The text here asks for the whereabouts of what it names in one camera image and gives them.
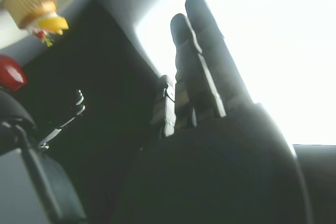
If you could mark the toy cupcake with yellow topping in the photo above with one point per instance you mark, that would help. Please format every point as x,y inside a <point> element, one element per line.
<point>29,6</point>

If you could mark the left robot hand, black palm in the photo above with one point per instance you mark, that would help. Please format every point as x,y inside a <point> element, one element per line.
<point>210,169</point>

